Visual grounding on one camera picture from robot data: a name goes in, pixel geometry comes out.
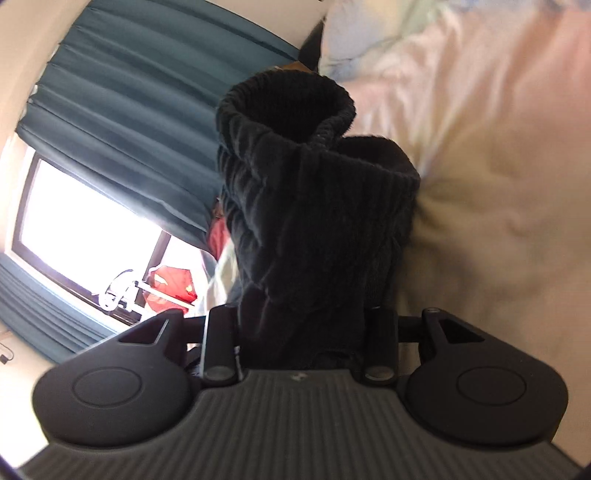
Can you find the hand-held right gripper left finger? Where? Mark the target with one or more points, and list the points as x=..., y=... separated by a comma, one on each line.
x=221, y=333

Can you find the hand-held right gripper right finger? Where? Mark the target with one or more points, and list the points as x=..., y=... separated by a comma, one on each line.
x=383, y=333

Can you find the black pants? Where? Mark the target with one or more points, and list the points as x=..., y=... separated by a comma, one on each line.
x=314, y=221

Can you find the red garment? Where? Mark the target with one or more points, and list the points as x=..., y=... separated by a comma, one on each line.
x=173, y=284

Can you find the pink cloth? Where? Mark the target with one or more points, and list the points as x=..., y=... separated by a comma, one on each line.
x=217, y=237

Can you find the white garment steamer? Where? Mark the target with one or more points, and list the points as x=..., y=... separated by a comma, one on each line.
x=117, y=290

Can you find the dark framed window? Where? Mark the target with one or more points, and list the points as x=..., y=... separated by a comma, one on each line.
x=83, y=230

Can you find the teal window curtain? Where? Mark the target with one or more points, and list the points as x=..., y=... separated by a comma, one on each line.
x=46, y=309
x=138, y=92

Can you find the bed with pastel sheet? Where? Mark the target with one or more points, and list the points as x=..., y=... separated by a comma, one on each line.
x=485, y=161

